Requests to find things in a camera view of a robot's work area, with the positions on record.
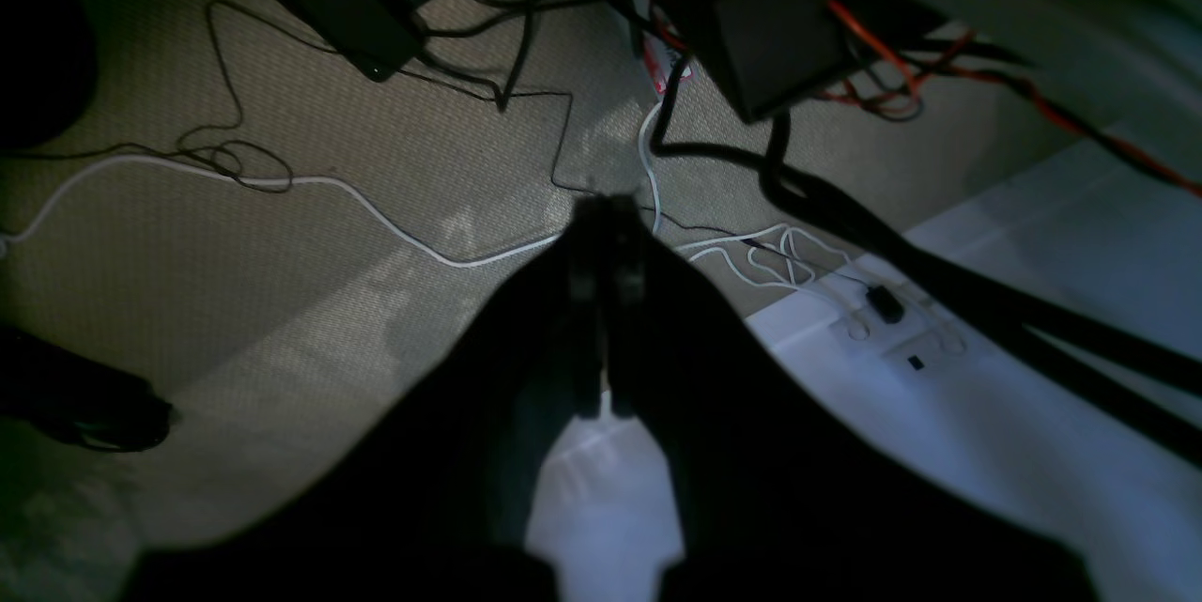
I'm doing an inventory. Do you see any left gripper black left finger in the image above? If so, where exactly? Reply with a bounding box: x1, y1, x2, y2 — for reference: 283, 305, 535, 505
131, 198, 609, 601

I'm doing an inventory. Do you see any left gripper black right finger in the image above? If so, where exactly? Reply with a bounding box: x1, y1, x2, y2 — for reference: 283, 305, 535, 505
607, 196, 1097, 601

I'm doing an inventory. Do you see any black equipment box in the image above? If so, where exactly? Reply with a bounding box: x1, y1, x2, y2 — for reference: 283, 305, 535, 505
651, 0, 946, 124

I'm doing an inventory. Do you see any coiled white cable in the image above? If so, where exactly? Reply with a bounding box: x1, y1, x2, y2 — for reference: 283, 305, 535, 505
639, 100, 893, 321

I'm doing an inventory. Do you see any thin black floor cable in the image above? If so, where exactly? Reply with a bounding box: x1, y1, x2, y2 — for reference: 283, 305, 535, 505
175, 0, 657, 208

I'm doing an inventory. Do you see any thick black cable bundle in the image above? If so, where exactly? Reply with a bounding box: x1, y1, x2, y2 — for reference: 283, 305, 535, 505
650, 56, 1202, 467

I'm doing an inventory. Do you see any orange cable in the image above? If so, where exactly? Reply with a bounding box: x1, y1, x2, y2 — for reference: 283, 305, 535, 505
819, 0, 1202, 199

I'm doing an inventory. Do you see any long white floor cable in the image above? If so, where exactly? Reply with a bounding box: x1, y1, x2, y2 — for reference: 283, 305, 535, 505
0, 154, 564, 268

